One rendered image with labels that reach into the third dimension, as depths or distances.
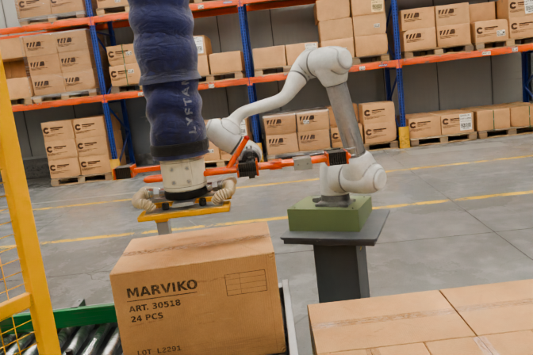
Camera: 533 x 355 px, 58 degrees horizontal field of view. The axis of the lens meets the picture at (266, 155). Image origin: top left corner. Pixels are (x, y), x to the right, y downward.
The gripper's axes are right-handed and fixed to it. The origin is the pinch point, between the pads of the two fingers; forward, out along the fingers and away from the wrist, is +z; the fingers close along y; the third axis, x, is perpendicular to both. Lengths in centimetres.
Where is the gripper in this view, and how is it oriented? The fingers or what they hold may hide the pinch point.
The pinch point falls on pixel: (251, 166)
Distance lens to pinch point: 190.5
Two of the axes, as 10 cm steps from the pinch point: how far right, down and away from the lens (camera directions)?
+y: 1.1, 9.8, 1.6
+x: -9.9, 1.2, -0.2
